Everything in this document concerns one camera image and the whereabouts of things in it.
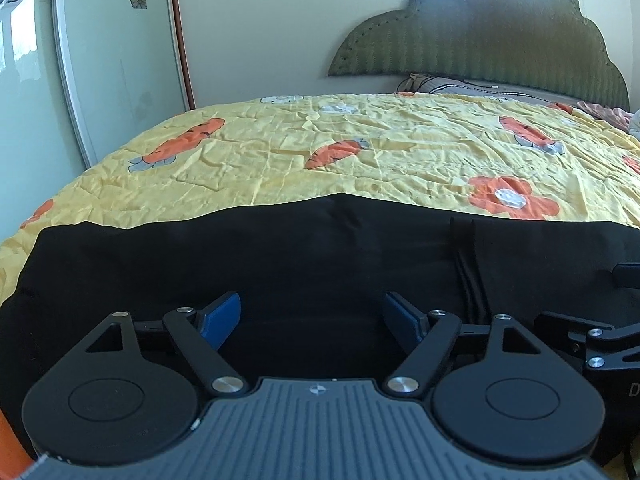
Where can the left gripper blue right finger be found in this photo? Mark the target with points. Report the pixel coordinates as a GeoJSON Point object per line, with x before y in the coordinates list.
{"type": "Point", "coordinates": [427, 339]}

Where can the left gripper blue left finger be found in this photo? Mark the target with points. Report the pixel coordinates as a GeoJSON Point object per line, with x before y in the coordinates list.
{"type": "Point", "coordinates": [199, 334]}

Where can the black pants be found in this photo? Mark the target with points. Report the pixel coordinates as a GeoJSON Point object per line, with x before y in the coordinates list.
{"type": "Point", "coordinates": [311, 277]}

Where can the yellow floral bed quilt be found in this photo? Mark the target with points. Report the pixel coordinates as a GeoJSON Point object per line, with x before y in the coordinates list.
{"type": "Point", "coordinates": [480, 154]}

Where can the white folded pillow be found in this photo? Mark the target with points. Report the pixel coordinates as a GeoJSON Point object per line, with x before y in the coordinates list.
{"type": "Point", "coordinates": [634, 125]}

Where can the pink cloth on bed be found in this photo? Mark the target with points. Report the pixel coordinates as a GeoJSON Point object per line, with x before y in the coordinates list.
{"type": "Point", "coordinates": [614, 116]}

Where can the grey patterned pillow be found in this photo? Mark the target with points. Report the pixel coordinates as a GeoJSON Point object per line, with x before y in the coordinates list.
{"type": "Point", "coordinates": [463, 87]}

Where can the glass sliding wardrobe door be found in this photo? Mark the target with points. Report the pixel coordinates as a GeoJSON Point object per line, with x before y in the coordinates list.
{"type": "Point", "coordinates": [79, 79]}

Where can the green padded headboard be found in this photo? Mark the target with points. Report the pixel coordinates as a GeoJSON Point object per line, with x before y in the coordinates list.
{"type": "Point", "coordinates": [541, 44]}

